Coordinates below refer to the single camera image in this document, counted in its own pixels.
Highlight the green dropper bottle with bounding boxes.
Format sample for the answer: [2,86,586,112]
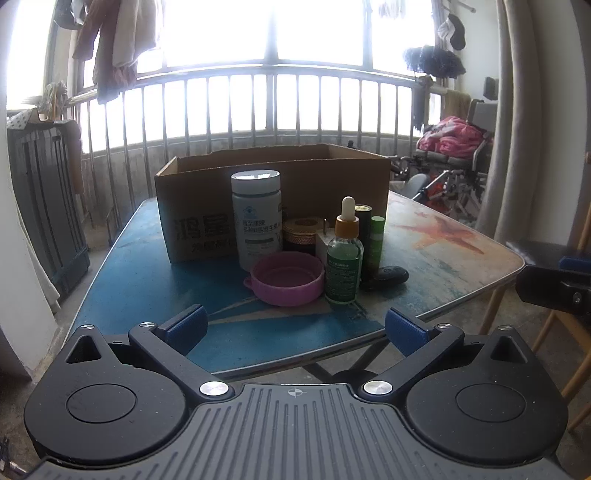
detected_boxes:
[324,196,365,304]

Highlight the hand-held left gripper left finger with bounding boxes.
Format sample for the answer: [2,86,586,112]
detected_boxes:
[65,305,236,402]

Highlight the dark hanging cloth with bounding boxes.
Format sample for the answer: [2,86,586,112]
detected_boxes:
[412,85,430,134]

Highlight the dark grey hanging garment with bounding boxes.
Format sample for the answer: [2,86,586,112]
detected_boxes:
[53,0,88,31]

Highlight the brown cardboard box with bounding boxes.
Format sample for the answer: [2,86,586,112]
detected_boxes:
[154,144,392,264]

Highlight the white charger plug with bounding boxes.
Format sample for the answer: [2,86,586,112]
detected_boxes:
[315,220,340,260]

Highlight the dark jar with gold lid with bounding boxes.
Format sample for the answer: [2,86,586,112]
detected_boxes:
[283,218,324,254]

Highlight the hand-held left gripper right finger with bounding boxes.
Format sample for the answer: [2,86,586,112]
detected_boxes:
[358,307,529,402]

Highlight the hanging grey white cloth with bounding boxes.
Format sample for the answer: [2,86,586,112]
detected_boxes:
[436,13,467,51]

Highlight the wooden chair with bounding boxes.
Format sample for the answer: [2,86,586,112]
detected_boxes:
[480,240,591,430]

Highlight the metal balcony railing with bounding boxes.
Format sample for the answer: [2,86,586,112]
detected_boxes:
[44,60,446,247]

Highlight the rope mop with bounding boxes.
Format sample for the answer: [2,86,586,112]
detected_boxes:
[39,80,70,123]

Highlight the wheelchair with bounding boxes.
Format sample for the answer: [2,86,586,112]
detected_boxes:
[392,99,497,217]

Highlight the dark blue umbrella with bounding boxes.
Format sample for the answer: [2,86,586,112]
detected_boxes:
[403,45,466,78]

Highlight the dotted white cloth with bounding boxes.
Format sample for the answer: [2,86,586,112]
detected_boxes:
[7,108,42,131]

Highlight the white supplement bottle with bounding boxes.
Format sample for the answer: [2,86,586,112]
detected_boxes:
[231,170,283,273]

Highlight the green lip balm tube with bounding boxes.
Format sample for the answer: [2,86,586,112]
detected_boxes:
[365,215,386,291]

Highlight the black cylindrical tube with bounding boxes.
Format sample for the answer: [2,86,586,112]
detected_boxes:
[355,203,374,282]

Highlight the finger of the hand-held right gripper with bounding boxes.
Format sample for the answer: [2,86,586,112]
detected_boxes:
[516,256,591,320]

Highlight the brown hanging jacket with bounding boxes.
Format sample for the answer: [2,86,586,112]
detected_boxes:
[73,0,160,104]

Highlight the pink blanket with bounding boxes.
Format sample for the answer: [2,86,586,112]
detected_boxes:
[418,115,492,158]

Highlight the cream hanging garment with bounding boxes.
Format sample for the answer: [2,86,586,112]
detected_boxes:
[113,0,158,68]

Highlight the beige hanging towel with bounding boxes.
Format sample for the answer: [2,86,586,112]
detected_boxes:
[443,90,472,123]

